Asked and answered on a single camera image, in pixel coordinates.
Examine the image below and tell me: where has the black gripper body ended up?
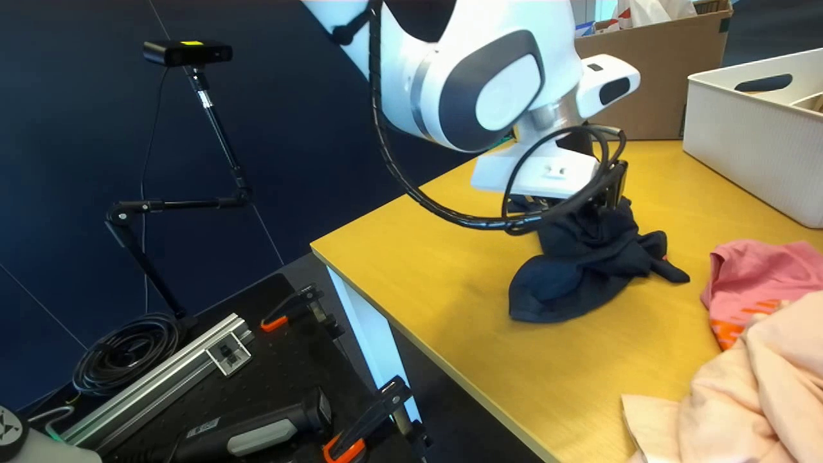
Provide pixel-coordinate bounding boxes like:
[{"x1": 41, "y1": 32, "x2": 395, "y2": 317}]
[{"x1": 567, "y1": 156, "x2": 633, "y2": 217}]

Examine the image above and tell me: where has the black shirt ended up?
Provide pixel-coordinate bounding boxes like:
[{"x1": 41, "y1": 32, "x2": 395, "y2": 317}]
[{"x1": 505, "y1": 196, "x2": 692, "y2": 326}]

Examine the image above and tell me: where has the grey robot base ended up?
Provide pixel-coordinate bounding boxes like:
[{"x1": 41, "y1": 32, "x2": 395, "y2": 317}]
[{"x1": 0, "y1": 401, "x2": 105, "y2": 463}]

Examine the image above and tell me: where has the brown cardboard box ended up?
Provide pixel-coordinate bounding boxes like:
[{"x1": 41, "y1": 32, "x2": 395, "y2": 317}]
[{"x1": 571, "y1": 9, "x2": 736, "y2": 145}]

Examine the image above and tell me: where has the white plastic bin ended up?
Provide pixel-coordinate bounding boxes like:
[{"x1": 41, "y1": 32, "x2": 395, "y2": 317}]
[{"x1": 682, "y1": 46, "x2": 823, "y2": 231}]

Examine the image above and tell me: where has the pink cloth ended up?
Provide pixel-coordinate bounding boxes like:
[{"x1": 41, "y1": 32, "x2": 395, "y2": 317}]
[{"x1": 702, "y1": 240, "x2": 823, "y2": 355}]

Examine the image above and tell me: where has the peach cloth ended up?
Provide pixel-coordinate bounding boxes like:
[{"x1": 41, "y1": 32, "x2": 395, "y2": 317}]
[{"x1": 620, "y1": 292, "x2": 823, "y2": 463}]

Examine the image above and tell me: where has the black orange bar clamp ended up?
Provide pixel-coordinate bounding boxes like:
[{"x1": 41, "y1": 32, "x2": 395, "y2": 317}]
[
  {"x1": 318, "y1": 375, "x2": 415, "y2": 463},
  {"x1": 257, "y1": 284, "x2": 331, "y2": 340}
]

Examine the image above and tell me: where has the black grey power tool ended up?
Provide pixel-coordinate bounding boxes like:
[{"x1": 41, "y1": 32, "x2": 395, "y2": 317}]
[{"x1": 170, "y1": 388, "x2": 334, "y2": 463}]

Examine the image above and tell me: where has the aluminium extrusion bar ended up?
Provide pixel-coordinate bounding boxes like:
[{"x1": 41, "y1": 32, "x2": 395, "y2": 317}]
[{"x1": 59, "y1": 311, "x2": 257, "y2": 450}]

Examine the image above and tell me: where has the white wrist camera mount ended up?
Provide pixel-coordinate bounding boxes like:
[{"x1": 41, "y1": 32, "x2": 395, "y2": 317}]
[{"x1": 471, "y1": 140, "x2": 601, "y2": 201}]

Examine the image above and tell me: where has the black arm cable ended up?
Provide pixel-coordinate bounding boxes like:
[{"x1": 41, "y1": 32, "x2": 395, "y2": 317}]
[{"x1": 365, "y1": 0, "x2": 626, "y2": 236}]

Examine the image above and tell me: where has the black articulated camera stand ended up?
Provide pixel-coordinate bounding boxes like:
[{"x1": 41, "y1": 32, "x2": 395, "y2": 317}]
[{"x1": 103, "y1": 61, "x2": 253, "y2": 324}]

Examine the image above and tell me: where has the black camera on stand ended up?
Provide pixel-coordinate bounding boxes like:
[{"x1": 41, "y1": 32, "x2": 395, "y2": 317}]
[{"x1": 140, "y1": 39, "x2": 235, "y2": 70}]

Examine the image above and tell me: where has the coiled black cable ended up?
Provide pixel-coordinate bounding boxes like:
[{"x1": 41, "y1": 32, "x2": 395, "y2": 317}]
[{"x1": 68, "y1": 311, "x2": 188, "y2": 400}]

